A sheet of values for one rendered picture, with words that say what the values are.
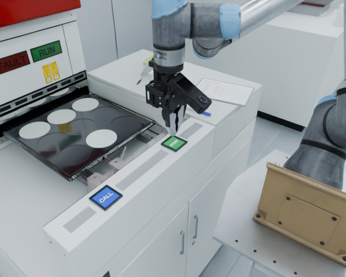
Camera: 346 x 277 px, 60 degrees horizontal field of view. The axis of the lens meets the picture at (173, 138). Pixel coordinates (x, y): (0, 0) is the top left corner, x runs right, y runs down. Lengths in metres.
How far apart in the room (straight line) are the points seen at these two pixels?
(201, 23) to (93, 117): 0.59
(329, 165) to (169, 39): 0.49
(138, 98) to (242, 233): 0.60
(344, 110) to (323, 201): 0.21
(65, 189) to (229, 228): 0.50
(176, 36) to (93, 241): 0.48
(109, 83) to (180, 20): 0.61
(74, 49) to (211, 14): 0.70
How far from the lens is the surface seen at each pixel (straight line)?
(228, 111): 1.02
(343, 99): 0.75
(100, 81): 1.26
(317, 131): 0.84
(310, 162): 0.81
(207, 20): 0.68
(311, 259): 0.85
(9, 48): 1.13
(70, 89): 1.28
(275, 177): 0.76
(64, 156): 0.97
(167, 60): 0.71
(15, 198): 1.01
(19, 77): 1.17
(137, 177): 0.77
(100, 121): 1.10
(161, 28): 0.69
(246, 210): 0.90
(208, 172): 1.05
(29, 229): 0.92
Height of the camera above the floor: 1.49
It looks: 37 degrees down
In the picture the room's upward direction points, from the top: straight up
